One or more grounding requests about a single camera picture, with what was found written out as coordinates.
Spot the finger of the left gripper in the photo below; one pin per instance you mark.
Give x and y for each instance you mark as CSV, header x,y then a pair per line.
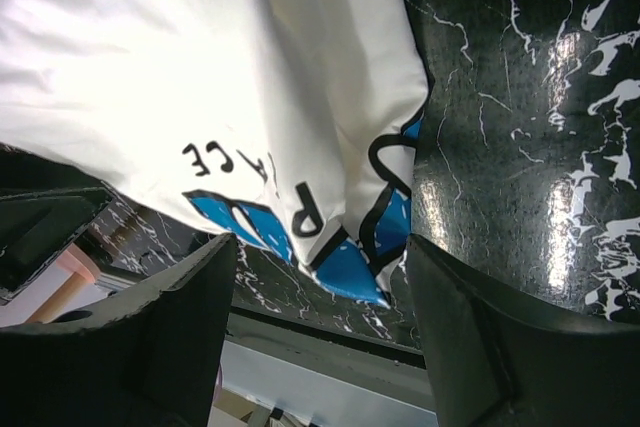
x,y
37,226

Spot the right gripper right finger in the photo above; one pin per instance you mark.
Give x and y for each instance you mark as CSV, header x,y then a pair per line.
x,y
496,356

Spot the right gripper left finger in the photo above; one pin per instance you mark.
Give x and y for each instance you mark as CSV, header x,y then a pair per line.
x,y
148,355

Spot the white t shirt blue print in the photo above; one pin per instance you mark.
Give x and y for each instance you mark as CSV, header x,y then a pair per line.
x,y
290,123

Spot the black marble pattern mat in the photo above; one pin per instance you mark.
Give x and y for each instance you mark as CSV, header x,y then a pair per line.
x,y
526,168

